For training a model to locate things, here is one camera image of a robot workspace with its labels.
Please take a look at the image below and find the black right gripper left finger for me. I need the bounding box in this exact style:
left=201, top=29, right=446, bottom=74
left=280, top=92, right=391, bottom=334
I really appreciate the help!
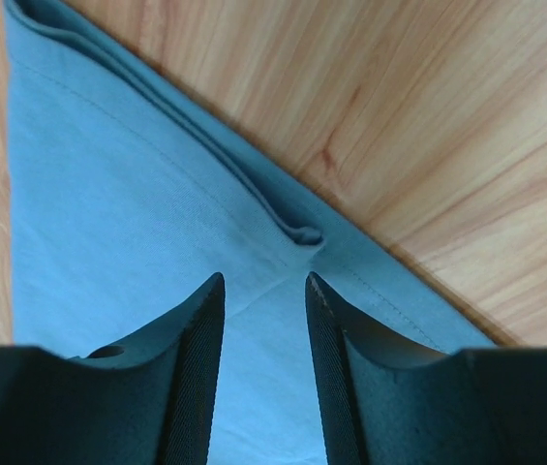
left=0, top=273, right=225, bottom=464

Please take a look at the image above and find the blue grey t shirt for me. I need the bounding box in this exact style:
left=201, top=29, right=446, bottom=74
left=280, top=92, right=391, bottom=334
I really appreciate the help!
left=4, top=1, right=490, bottom=464

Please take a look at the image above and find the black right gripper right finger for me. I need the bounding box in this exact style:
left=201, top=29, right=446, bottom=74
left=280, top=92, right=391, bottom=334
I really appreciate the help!
left=305, top=273, right=547, bottom=464

